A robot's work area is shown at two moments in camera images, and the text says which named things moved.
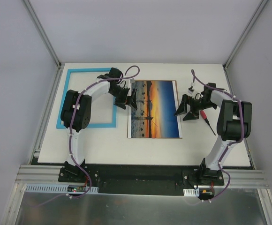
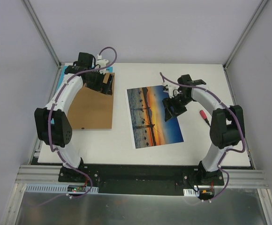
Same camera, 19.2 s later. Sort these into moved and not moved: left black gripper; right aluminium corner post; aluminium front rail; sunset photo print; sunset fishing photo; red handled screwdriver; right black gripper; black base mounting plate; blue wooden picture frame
Moved: sunset fishing photo; blue wooden picture frame; sunset photo print; left black gripper; right black gripper
Not moved: aluminium front rail; red handled screwdriver; black base mounting plate; right aluminium corner post
